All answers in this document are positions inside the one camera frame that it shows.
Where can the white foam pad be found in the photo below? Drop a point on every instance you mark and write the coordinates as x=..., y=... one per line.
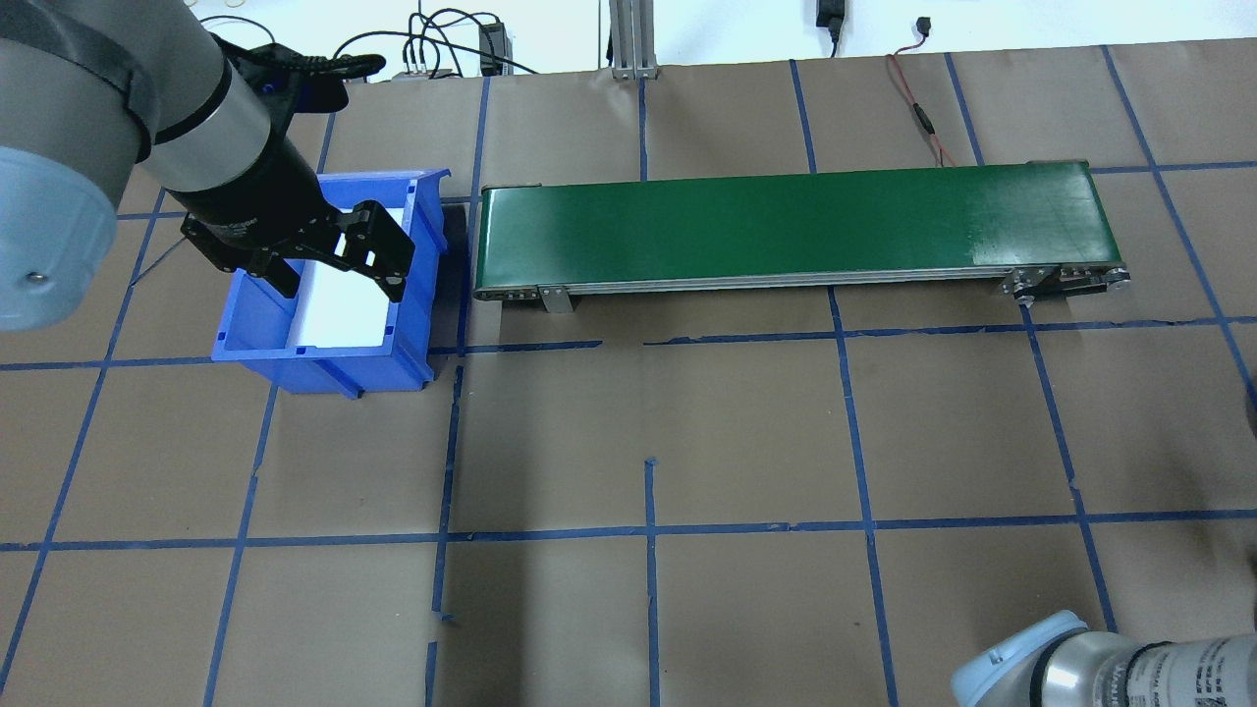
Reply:
x=344, y=319

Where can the green conveyor belt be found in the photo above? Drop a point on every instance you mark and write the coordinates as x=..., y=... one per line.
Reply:
x=766, y=231

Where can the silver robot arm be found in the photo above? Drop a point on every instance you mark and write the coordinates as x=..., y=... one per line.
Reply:
x=1080, y=668
x=79, y=98

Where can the black power adapter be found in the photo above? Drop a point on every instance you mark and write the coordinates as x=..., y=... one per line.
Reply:
x=492, y=44
x=833, y=14

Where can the aluminium profile post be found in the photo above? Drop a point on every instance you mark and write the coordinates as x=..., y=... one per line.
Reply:
x=633, y=39

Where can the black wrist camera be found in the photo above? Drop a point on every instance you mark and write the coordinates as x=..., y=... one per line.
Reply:
x=285, y=86

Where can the blue plastic storage bin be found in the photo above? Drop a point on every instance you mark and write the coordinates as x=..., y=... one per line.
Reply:
x=324, y=373

